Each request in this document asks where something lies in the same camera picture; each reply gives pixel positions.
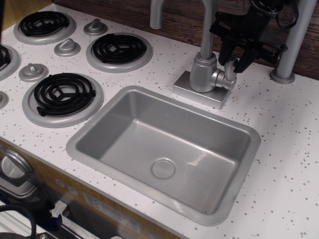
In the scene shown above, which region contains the back left stove burner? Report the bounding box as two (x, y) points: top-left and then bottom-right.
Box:
(13, 11), (76, 45)

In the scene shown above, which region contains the silver stove knob front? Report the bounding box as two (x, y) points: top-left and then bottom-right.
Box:
(19, 63), (48, 82)

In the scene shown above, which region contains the silver toy faucet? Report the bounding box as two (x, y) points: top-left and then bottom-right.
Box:
(149, 0), (231, 110)

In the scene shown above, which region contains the stove burner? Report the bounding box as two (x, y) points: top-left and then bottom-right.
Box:
(13, 11), (76, 45)
(86, 33), (153, 73)
(0, 45), (20, 81)
(22, 73), (104, 128)

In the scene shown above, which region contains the silver oven dial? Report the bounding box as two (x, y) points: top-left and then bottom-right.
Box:
(0, 149), (33, 186)

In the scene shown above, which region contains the silver stove knob middle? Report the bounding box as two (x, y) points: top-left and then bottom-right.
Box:
(54, 38), (81, 57)

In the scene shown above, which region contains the back right stove burner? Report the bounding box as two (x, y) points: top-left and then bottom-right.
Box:
(86, 33), (153, 73)

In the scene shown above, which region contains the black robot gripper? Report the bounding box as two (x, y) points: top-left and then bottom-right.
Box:
(210, 4), (287, 73)

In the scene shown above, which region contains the black corrugated hose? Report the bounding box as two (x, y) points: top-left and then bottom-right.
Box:
(0, 203), (38, 237)

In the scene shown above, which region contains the grey toy sink basin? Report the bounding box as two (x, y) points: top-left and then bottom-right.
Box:
(66, 86), (261, 226)

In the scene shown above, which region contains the front right stove burner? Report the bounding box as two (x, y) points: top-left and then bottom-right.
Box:
(22, 73), (104, 128)

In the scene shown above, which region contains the grey support pole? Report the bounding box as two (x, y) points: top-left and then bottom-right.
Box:
(270, 0), (317, 85)

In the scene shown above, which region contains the silver faucet lever handle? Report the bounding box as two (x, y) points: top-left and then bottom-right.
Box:
(223, 55), (238, 90)

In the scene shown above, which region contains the silver stove knob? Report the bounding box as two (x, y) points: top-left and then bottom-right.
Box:
(19, 63), (48, 82)
(54, 38), (81, 57)
(83, 18), (108, 36)

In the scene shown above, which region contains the far left stove burner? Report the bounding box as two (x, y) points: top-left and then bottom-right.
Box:
(0, 45), (20, 81)

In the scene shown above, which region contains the silver stove knob back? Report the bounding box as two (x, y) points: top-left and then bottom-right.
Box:
(83, 18), (108, 36)

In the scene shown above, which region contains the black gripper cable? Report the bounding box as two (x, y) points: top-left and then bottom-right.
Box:
(275, 0), (300, 30)

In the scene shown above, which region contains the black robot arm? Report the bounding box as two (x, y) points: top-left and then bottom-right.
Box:
(210, 0), (299, 73)

